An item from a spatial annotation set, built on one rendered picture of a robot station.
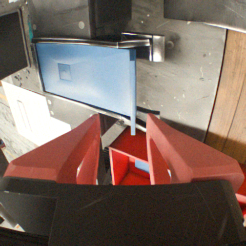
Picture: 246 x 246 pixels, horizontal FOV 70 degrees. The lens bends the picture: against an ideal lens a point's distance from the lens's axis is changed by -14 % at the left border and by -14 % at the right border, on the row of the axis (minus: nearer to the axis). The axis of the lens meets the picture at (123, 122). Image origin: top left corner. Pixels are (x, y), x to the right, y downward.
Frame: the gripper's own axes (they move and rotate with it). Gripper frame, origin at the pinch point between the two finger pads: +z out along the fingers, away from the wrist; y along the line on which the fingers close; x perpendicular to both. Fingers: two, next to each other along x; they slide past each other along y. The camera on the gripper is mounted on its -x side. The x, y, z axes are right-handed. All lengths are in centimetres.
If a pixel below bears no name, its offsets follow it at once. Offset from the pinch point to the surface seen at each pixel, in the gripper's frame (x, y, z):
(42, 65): 0.6, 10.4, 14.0
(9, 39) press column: -1.3, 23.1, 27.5
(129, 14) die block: -5.1, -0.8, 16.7
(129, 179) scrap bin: 24.6, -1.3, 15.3
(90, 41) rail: -3.3, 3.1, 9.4
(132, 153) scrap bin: 13.1, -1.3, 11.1
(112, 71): -0.5, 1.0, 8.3
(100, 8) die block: -6.3, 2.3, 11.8
